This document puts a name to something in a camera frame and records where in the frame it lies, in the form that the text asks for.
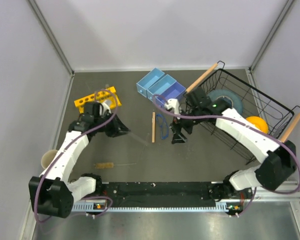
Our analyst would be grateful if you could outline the test tube brush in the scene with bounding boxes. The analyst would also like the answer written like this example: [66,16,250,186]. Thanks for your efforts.
[94,162,136,170]

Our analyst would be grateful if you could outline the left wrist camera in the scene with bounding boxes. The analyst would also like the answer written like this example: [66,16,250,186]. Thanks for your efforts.
[99,99,112,115]

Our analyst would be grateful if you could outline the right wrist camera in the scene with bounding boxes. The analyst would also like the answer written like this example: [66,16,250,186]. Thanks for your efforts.
[164,98,181,115]

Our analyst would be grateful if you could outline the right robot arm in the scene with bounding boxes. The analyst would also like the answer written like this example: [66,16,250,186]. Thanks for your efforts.
[164,88,297,198]

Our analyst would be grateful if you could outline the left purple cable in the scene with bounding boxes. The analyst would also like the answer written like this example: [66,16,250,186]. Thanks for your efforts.
[34,89,120,223]

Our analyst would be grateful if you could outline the yellow test tube rack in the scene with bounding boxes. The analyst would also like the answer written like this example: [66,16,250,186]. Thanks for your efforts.
[74,86,122,113]

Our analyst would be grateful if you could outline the purple drawer box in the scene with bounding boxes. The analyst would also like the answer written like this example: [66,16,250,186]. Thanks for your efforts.
[155,81,186,108]

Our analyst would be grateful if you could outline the light blue drawer box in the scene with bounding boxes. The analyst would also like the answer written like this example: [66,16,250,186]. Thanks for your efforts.
[136,68,165,98]

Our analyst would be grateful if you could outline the wooden stick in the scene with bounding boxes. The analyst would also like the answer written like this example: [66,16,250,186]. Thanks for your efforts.
[151,111,156,143]

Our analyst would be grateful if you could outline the paper cup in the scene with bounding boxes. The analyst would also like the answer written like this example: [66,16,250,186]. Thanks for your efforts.
[40,149,58,170]

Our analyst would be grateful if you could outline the black wire dish rack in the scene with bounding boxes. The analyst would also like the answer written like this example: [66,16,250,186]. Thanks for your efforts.
[189,61,300,165]

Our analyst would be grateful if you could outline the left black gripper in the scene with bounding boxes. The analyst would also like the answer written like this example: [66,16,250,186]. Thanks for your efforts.
[94,111,131,138]

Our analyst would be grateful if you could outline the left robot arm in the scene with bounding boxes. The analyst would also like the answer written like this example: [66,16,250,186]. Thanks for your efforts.
[28,100,130,219]

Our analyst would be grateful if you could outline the blue safety glasses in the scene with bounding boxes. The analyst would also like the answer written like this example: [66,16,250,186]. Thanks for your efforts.
[155,113,169,140]

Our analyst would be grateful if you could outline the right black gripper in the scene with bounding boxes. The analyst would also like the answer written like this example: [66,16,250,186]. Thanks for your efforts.
[170,106,203,145]

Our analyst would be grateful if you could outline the yellow ribbed bowl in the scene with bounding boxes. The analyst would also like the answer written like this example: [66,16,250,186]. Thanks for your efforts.
[246,116,269,134]

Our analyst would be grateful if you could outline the middle blue drawer box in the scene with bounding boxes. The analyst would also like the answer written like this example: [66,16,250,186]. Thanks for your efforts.
[147,74,177,101]

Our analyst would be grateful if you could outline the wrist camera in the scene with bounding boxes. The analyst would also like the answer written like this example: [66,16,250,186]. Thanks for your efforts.
[164,98,181,115]
[99,99,112,115]

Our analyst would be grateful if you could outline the blue ceramic plate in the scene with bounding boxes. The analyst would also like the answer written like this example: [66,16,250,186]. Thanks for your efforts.
[207,89,244,115]

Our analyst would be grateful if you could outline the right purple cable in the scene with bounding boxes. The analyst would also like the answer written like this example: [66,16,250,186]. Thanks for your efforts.
[152,94,300,218]

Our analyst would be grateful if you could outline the purple cable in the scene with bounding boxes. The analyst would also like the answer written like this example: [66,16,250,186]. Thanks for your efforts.
[34,89,120,223]
[152,94,300,218]

